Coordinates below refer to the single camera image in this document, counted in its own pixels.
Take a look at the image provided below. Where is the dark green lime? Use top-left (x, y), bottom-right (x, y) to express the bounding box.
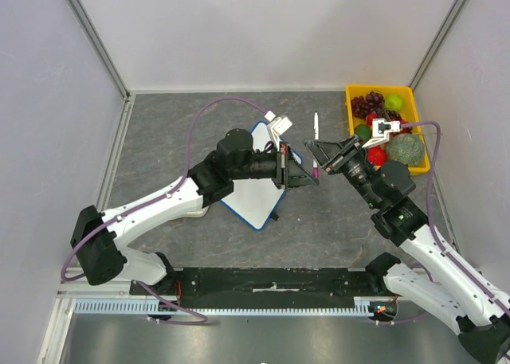
top-left (354, 124), bottom-right (372, 142)

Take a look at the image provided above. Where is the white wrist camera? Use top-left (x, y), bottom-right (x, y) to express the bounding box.
top-left (363, 118), bottom-right (401, 149)
top-left (265, 111), bottom-right (292, 150)

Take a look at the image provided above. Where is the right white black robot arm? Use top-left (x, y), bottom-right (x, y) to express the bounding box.
top-left (303, 136), bottom-right (509, 363)

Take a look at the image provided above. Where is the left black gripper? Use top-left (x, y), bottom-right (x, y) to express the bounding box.
top-left (232, 142), bottom-right (319, 190)

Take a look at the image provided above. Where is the light green apple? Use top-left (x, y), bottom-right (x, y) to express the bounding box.
top-left (384, 93), bottom-right (404, 112)

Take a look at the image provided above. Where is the yellow plastic bin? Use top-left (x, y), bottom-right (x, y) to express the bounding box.
top-left (345, 84), bottom-right (430, 176)

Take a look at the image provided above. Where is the white marker pen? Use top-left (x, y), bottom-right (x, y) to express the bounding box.
top-left (313, 112), bottom-right (320, 140)

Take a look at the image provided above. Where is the blue framed whiteboard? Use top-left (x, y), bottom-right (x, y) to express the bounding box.
top-left (221, 120), bottom-right (288, 232)

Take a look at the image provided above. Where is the right aluminium frame post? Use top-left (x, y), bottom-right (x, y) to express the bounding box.
top-left (409, 0), bottom-right (469, 91)

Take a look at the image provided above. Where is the red apple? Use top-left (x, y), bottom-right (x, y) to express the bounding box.
top-left (367, 147), bottom-right (387, 166)

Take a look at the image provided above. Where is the dark red grape bunch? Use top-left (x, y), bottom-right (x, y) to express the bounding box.
top-left (350, 91), bottom-right (385, 119)

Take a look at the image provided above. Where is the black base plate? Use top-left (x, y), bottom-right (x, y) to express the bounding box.
top-left (155, 268), bottom-right (394, 311)

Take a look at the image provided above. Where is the grey whiteboard eraser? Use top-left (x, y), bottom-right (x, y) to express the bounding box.
top-left (186, 206), bottom-right (209, 218)

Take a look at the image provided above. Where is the netted green melon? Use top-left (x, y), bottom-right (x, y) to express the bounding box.
top-left (386, 133), bottom-right (426, 166)

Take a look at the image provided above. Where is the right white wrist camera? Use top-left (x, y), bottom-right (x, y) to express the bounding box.
top-left (363, 118), bottom-right (401, 149)

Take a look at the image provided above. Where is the left aluminium frame post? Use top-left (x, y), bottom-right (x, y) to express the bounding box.
top-left (66, 0), bottom-right (131, 101)

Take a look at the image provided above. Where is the aluminium frame post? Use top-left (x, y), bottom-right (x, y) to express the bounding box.
top-left (409, 0), bottom-right (469, 91)
top-left (66, 0), bottom-right (131, 101)

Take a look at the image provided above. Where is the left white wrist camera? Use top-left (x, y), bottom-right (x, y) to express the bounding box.
top-left (265, 111), bottom-right (292, 150)

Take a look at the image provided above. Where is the red cherry cluster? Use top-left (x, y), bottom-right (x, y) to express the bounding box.
top-left (365, 111), bottom-right (414, 134)

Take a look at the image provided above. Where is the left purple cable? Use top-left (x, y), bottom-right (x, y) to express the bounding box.
top-left (60, 96), bottom-right (272, 326)

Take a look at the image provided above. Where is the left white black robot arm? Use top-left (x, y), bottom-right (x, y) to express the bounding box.
top-left (70, 129), bottom-right (319, 295)

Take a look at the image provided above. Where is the slotted cable duct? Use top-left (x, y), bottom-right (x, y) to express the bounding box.
top-left (73, 298), bottom-right (371, 316)

